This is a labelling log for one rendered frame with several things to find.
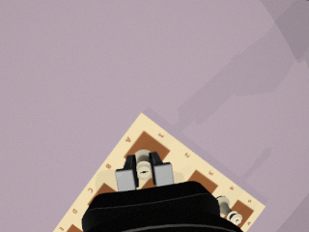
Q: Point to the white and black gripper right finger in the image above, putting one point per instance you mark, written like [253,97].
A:
[162,171]

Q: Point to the brown and cream chessboard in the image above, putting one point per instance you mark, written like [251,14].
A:
[187,166]

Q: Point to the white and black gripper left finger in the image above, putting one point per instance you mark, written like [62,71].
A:
[126,177]

